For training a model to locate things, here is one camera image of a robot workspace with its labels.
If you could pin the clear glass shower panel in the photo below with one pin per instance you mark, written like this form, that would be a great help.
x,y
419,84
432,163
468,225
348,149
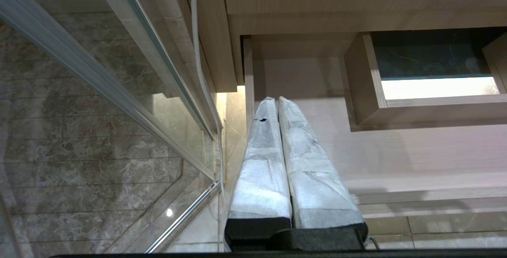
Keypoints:
x,y
79,163

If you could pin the aluminium shower track rail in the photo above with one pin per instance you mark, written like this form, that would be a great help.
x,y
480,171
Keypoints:
x,y
166,64

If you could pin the aluminium glass door bar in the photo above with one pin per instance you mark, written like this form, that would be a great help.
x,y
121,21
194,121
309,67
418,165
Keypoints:
x,y
79,67

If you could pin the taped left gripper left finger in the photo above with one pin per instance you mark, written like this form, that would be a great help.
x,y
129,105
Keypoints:
x,y
261,186

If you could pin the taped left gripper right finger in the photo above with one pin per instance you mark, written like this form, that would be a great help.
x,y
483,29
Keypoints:
x,y
317,186

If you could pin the chrome floor rail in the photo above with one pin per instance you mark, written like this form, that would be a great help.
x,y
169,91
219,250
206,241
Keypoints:
x,y
184,216

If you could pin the light wooden vanity drawer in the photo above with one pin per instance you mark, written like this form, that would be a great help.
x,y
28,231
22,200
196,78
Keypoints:
x,y
416,159

